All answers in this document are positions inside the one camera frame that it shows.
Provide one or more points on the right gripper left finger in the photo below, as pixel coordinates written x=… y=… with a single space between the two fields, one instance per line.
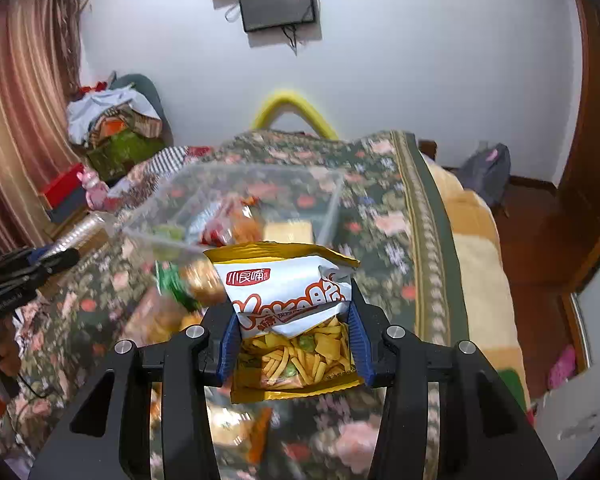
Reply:
x=104 y=432

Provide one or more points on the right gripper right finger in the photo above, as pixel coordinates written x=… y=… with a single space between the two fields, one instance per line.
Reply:
x=484 y=433

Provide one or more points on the green snack packet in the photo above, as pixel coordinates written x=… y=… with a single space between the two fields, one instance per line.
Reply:
x=170 y=282

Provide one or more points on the clear bag golden puffs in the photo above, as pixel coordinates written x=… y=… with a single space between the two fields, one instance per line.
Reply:
x=242 y=431

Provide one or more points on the yellow white chips bag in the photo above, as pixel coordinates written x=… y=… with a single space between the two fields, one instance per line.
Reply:
x=291 y=302

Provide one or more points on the red snack packet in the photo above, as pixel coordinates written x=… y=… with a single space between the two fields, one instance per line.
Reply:
x=227 y=221

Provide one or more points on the clear plastic storage box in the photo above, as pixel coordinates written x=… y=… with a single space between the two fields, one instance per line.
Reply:
x=280 y=193

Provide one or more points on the white sandwich bread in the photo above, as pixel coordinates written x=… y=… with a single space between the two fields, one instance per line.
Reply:
x=293 y=231

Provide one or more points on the orange label cake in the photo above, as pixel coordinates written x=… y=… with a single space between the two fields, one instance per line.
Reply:
x=157 y=318

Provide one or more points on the clear bag of cookies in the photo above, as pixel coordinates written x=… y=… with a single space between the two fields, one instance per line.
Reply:
x=202 y=282

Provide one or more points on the person's left hand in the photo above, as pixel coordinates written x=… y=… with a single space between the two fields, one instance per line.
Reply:
x=10 y=363

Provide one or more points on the dark blue box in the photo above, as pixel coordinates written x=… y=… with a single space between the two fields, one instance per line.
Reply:
x=71 y=204

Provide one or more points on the pink slipper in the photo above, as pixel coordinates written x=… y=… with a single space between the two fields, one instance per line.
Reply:
x=563 y=369

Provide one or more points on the red box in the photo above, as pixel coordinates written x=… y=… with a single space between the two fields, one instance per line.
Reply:
x=55 y=192

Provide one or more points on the pink pig toy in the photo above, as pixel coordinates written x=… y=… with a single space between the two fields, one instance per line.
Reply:
x=96 y=190

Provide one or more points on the green jelly cup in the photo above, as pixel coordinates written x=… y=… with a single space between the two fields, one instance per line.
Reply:
x=169 y=236

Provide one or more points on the beige blanket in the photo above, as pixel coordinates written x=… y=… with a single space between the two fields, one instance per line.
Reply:
x=489 y=303

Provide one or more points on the patchwork checkered quilt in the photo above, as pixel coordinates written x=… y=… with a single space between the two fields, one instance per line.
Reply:
x=143 y=179

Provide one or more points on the pile of clothes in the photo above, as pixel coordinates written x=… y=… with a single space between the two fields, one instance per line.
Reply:
x=116 y=128

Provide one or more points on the striped brown curtain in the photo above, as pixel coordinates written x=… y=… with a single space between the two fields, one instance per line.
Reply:
x=39 y=75

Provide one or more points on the grey chair back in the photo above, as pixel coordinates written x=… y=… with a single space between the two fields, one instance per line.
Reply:
x=147 y=88

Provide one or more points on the wooden wardrobe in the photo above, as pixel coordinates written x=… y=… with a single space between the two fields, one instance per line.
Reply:
x=578 y=190

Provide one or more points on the green floral bedspread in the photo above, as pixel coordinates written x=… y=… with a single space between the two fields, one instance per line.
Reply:
x=390 y=218

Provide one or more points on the grey backpack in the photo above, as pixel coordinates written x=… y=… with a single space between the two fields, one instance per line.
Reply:
x=487 y=173

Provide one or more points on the yellow foam bed rail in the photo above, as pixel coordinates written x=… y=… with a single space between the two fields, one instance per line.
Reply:
x=282 y=101

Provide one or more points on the small black wall monitor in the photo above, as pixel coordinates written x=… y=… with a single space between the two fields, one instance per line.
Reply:
x=265 y=14

